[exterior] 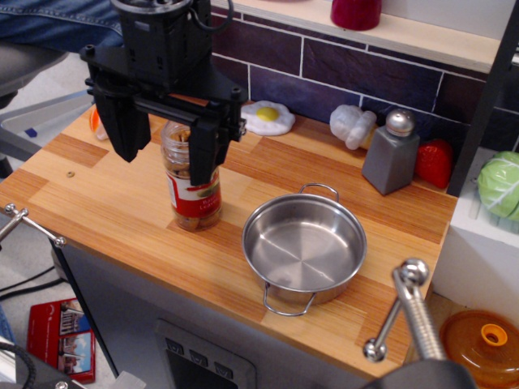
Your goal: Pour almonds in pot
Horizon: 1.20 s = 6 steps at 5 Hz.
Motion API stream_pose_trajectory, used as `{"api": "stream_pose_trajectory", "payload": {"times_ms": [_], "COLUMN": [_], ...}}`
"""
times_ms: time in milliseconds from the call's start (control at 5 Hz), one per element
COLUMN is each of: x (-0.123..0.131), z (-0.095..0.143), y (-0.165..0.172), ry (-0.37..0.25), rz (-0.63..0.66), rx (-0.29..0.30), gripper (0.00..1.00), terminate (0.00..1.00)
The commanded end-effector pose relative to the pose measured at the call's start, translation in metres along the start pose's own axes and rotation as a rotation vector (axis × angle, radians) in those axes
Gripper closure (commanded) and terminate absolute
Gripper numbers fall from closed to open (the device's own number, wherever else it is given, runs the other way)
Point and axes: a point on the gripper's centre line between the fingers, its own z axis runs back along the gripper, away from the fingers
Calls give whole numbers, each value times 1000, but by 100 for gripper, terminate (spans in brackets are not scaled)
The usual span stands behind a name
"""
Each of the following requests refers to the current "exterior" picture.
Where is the toy fried egg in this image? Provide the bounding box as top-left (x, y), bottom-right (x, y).
top-left (241, 100), bottom-right (295, 136)

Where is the left metal clamp screw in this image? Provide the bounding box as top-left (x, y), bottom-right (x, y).
top-left (0, 203), bottom-right (67, 248)

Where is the green toy cabbage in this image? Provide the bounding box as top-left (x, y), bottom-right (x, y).
top-left (478, 152), bottom-right (518, 221)

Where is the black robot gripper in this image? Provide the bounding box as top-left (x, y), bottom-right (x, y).
top-left (80, 1), bottom-right (247, 186)

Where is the dark grey side post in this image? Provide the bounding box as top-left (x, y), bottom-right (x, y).
top-left (447, 1), bottom-right (518, 197)

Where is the grey chair seat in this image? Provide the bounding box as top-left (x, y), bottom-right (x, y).
top-left (1, 41), bottom-right (68, 98)

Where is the red book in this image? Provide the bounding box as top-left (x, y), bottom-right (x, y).
top-left (26, 298), bottom-right (96, 384)

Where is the black floor cable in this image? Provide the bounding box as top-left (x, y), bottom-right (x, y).
top-left (0, 265), bottom-right (66, 301)

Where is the grey salt shaker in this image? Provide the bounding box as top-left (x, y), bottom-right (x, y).
top-left (362, 109), bottom-right (420, 195)

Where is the stainless steel pot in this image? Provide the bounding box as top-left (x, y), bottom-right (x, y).
top-left (242, 184), bottom-right (367, 317)

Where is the person's blue jeans leg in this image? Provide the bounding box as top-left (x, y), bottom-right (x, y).
top-left (1, 0), bottom-right (123, 53)

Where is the orange pot lid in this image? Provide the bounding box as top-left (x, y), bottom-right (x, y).
top-left (440, 310), bottom-right (518, 388)

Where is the red toy strawberry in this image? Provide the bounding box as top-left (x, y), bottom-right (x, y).
top-left (414, 139), bottom-right (453, 189)

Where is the toy salmon sushi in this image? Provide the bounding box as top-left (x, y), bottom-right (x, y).
top-left (89, 108), bottom-right (109, 141)

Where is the toy oven front panel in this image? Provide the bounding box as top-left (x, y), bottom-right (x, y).
top-left (154, 319), bottom-right (257, 388)

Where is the clear jar with red label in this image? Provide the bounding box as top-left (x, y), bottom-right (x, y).
top-left (161, 121), bottom-right (222, 232)

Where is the dark red cup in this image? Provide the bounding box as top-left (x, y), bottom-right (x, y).
top-left (331, 0), bottom-right (382, 31)

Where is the wooden shelf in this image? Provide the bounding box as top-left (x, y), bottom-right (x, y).
top-left (234, 0), bottom-right (500, 74)

